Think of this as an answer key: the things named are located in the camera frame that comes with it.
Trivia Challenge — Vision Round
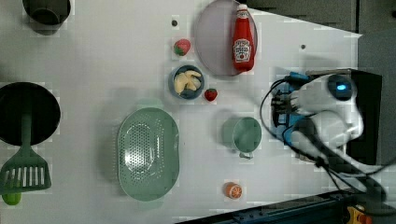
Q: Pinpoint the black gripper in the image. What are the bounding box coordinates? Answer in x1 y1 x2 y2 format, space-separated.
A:
271 91 298 116

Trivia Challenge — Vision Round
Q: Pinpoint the lime green toy fruit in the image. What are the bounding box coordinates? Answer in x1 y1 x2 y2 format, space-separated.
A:
2 193 21 205

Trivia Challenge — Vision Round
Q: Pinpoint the blue metal frame rail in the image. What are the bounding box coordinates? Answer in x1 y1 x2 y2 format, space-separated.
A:
177 191 351 224

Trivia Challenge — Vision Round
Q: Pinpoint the dark red toy strawberry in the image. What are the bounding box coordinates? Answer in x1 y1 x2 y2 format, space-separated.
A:
205 89 218 102

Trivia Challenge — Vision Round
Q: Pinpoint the silver black toaster oven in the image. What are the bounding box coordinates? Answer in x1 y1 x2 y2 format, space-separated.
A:
272 69 382 165

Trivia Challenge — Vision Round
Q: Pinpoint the orange toy half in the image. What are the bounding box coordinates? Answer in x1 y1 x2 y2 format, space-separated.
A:
224 182 243 200

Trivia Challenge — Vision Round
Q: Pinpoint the blue bowl with banana pieces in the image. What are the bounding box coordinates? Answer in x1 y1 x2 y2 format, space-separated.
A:
168 64 205 100

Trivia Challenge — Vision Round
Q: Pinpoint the yellow red emergency button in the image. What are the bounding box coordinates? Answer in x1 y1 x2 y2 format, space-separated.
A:
346 205 373 224

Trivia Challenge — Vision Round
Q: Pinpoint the dark grey pot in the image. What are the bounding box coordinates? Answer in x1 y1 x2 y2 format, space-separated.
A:
22 0 71 25

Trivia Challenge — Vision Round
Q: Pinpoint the black frying pan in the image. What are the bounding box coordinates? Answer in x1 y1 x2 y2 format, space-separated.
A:
0 82 61 146

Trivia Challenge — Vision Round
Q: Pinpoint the red ketchup bottle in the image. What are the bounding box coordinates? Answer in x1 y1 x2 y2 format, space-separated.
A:
233 4 255 73

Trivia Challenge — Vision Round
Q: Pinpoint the green slotted spatula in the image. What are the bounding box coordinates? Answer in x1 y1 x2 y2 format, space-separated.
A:
1 110 51 195

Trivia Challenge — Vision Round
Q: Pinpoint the lavender round plate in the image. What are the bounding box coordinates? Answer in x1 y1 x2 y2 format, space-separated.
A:
194 0 253 77

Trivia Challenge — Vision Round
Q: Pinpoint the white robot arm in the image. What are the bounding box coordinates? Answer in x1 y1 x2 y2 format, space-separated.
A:
269 74 395 207

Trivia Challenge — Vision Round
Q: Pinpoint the pale red toy strawberry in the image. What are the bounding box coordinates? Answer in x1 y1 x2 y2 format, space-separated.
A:
174 38 191 56

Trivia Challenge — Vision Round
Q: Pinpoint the green metal cup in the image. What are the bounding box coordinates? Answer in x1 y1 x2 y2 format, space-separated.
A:
221 117 262 160

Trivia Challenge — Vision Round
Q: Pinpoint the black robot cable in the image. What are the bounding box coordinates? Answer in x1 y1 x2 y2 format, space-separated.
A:
260 77 396 200

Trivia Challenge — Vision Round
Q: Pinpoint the green perforated colander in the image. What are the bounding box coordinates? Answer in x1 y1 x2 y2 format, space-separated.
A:
117 100 180 203

